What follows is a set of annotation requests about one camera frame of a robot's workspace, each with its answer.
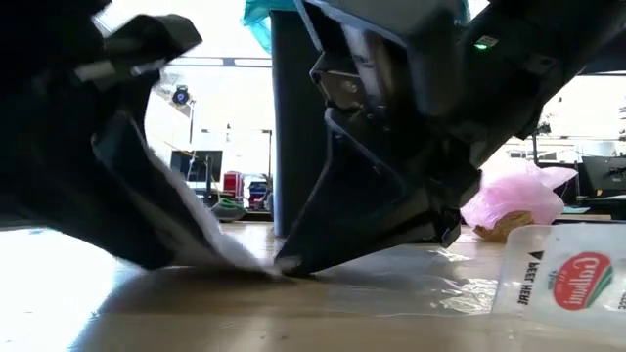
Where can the pink plastic bag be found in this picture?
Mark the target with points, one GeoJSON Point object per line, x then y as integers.
{"type": "Point", "coordinates": [518, 195]}

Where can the black computer monitor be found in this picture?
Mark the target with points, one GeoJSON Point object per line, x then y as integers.
{"type": "Point", "coordinates": [604, 176]}
{"type": "Point", "coordinates": [195, 166]}

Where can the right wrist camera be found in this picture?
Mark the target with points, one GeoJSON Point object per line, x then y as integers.
{"type": "Point", "coordinates": [342, 88]}

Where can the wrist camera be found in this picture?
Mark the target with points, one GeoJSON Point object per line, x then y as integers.
{"type": "Point", "coordinates": [147, 44]}
{"type": "Point", "coordinates": [342, 88]}

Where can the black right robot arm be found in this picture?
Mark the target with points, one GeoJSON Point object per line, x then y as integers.
{"type": "Point", "coordinates": [538, 58]}

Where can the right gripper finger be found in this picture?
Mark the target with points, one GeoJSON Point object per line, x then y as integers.
{"type": "Point", "coordinates": [367, 230]}

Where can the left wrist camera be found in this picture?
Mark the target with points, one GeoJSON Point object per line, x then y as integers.
{"type": "Point", "coordinates": [147, 44]}

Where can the clear plastic bag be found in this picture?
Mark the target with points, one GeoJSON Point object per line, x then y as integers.
{"type": "Point", "coordinates": [440, 288]}

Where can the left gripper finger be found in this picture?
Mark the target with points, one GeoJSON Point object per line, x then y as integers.
{"type": "Point", "coordinates": [156, 220]}

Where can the small white paper scrap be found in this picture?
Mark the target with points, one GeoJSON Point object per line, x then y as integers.
{"type": "Point", "coordinates": [232, 254]}

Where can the cheese wrapper with red logo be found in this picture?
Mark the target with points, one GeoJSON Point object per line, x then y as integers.
{"type": "Point", "coordinates": [582, 281]}

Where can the red plastic crate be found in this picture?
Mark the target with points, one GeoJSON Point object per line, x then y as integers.
{"type": "Point", "coordinates": [233, 185]}

